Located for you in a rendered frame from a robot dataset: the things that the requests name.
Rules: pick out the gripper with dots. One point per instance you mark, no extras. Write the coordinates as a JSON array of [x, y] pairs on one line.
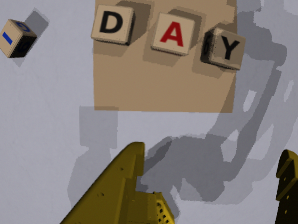
[[107, 199]]

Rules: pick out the tan square mat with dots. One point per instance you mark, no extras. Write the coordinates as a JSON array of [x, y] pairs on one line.
[[137, 78]]

